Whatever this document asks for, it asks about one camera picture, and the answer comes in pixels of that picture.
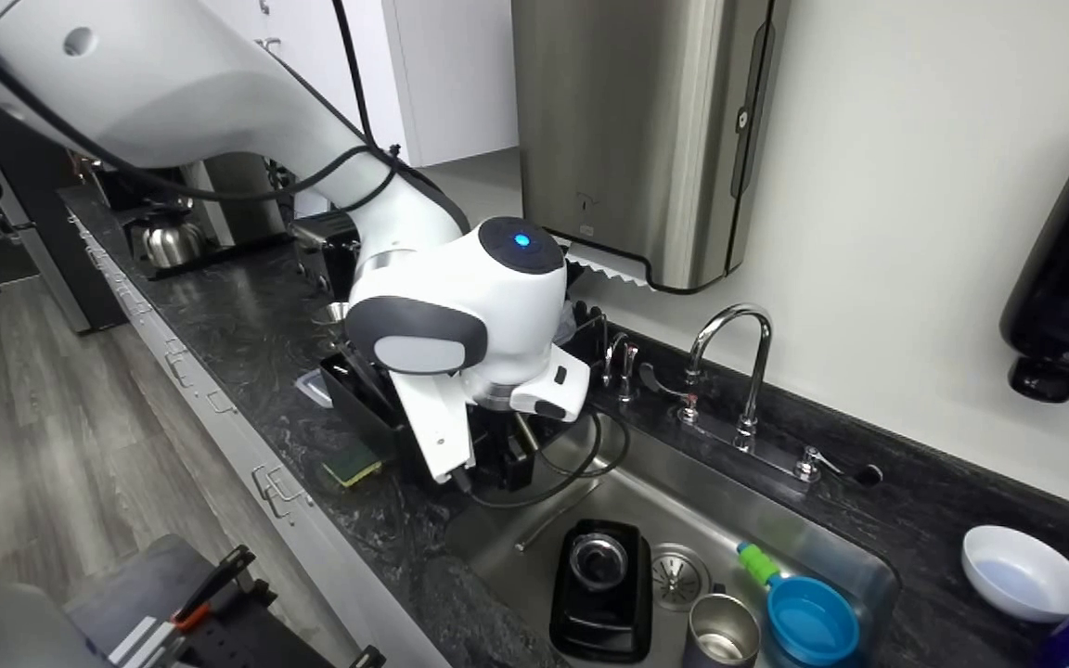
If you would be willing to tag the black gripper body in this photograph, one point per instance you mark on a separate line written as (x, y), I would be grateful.
(516, 452)

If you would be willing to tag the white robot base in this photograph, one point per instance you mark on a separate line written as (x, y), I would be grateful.
(2, 616)

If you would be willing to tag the black cup in sink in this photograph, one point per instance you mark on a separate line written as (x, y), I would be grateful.
(603, 594)

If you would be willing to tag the stainless steel sink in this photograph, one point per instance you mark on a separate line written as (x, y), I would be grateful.
(686, 514)

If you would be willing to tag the steel sink drain strainer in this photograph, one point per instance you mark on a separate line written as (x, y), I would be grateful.
(681, 577)

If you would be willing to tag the chrome sink faucet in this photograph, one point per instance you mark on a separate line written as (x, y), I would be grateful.
(753, 427)

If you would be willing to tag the green yellow sponge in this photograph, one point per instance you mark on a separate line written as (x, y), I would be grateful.
(352, 468)

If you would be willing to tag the black dish rack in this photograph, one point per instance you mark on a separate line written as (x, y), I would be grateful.
(354, 395)

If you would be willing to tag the white base cabinet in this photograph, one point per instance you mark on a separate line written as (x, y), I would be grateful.
(250, 457)

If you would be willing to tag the black breadboard table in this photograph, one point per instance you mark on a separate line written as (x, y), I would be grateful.
(250, 631)

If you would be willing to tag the orange black clamp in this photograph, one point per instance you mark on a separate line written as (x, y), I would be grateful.
(221, 582)

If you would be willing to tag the stainless paper towel dispenser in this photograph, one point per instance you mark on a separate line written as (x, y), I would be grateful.
(633, 124)

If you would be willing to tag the small white bowl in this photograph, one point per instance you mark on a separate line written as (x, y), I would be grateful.
(1026, 577)

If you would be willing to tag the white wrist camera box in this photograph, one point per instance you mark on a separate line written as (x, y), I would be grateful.
(437, 427)

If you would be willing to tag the aluminium bracket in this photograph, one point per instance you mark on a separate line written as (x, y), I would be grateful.
(139, 643)

